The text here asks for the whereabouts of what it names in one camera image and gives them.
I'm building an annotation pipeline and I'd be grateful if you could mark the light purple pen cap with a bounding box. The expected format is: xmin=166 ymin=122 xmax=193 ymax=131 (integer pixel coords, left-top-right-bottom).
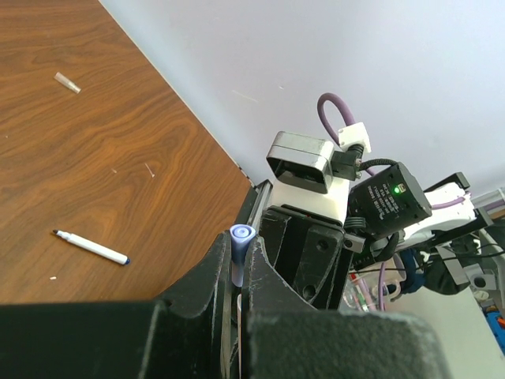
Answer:
xmin=230 ymin=224 xmax=256 ymax=287

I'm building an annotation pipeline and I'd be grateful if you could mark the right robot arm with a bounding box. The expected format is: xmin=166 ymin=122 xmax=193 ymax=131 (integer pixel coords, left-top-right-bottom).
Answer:
xmin=260 ymin=159 xmax=492 ymax=309

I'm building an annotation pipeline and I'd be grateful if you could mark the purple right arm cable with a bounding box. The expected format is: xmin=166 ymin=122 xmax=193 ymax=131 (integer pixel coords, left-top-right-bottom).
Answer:
xmin=317 ymin=92 xmax=474 ymax=313

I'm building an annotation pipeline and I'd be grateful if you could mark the white purple-tip marker pen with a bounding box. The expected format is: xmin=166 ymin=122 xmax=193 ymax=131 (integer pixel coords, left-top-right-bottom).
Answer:
xmin=237 ymin=294 xmax=242 ymax=378

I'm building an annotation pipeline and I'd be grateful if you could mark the thin white blue-end pen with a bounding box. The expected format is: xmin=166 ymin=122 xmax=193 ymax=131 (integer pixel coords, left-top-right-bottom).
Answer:
xmin=52 ymin=230 xmax=130 ymax=265

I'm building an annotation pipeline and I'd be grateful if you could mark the clear pen cap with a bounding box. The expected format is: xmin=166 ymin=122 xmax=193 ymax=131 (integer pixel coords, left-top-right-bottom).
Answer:
xmin=54 ymin=72 xmax=81 ymax=94

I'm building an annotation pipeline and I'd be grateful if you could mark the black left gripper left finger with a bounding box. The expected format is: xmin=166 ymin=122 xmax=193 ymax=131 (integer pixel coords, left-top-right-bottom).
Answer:
xmin=1 ymin=232 xmax=231 ymax=378

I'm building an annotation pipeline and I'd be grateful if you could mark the black table edge rail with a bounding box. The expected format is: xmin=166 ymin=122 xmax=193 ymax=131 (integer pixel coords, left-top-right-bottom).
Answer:
xmin=234 ymin=180 xmax=273 ymax=231

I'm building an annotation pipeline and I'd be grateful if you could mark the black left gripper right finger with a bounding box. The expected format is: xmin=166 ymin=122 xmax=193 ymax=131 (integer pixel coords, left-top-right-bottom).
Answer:
xmin=241 ymin=237 xmax=452 ymax=378

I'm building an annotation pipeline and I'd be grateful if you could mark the clear cup with pens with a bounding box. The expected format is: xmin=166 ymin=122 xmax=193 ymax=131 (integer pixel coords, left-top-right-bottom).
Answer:
xmin=342 ymin=272 xmax=397 ymax=312

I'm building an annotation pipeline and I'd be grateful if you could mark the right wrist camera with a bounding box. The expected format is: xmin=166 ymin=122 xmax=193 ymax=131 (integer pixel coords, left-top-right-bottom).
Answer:
xmin=266 ymin=131 xmax=358 ymax=218

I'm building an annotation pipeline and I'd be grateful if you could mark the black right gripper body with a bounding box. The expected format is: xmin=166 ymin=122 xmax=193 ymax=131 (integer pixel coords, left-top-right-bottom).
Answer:
xmin=260 ymin=206 xmax=353 ymax=310

